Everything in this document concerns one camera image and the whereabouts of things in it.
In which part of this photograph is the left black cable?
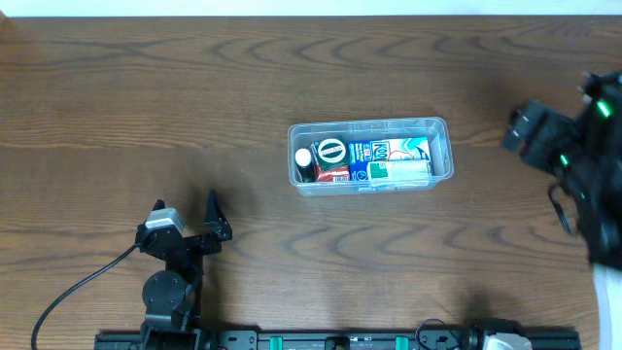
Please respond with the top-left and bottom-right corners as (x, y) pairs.
(30, 242), (140, 350)

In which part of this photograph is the green square packet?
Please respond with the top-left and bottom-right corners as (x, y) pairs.
(311, 136), (349, 170)

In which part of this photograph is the white green medicine box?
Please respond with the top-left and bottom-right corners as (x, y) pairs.
(367, 159), (431, 186)

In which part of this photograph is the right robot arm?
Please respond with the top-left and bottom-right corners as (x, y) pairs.
(501, 72), (621, 349)

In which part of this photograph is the blue Kool Fever box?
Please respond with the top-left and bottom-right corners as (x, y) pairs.
(348, 137), (432, 181)

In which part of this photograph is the clear plastic container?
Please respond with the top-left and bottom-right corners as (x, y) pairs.
(288, 117), (454, 196)

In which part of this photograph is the red sachet packet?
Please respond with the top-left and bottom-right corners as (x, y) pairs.
(316, 165), (350, 182)

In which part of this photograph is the dark bottle white cap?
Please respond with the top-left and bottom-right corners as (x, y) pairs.
(294, 148), (315, 183)

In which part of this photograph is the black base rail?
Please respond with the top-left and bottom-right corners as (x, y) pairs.
(93, 323), (582, 350)

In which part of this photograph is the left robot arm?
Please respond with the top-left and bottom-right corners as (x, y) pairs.
(135, 191), (232, 350)

